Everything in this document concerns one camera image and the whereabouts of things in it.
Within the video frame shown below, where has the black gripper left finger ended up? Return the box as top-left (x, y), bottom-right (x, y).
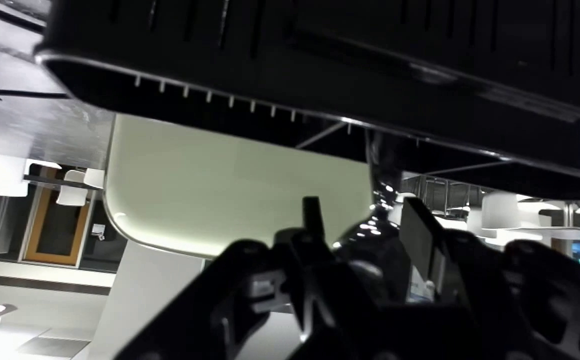
top-left (111, 195), bottom-right (371, 360)

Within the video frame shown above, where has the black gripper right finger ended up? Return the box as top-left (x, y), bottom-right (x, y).
top-left (397, 197), bottom-right (580, 360)

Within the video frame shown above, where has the black utensil holder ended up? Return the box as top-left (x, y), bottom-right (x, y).
top-left (31, 0), bottom-right (580, 202)

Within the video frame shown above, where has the cream chrome toaster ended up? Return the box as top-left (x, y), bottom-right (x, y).
top-left (100, 112), bottom-right (375, 263)

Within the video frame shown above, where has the wooden framed door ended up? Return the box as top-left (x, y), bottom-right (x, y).
top-left (17, 167), bottom-right (96, 268)

